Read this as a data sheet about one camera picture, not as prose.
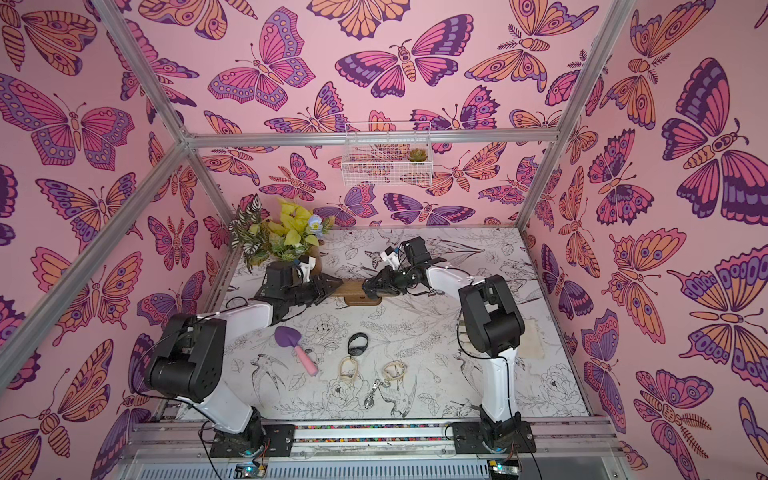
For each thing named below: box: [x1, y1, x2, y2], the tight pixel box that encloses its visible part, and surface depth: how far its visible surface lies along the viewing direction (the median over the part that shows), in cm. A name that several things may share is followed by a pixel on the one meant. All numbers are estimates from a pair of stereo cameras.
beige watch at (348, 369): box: [339, 356, 357, 383], surface depth 87 cm
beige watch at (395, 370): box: [383, 360, 407, 380], surface depth 87 cm
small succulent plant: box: [408, 148, 428, 162], surface depth 94 cm
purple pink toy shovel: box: [274, 326, 319, 377], surface depth 91 cm
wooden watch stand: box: [331, 279, 382, 306], surface depth 99 cm
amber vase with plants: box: [229, 193, 335, 275], surface depth 92 cm
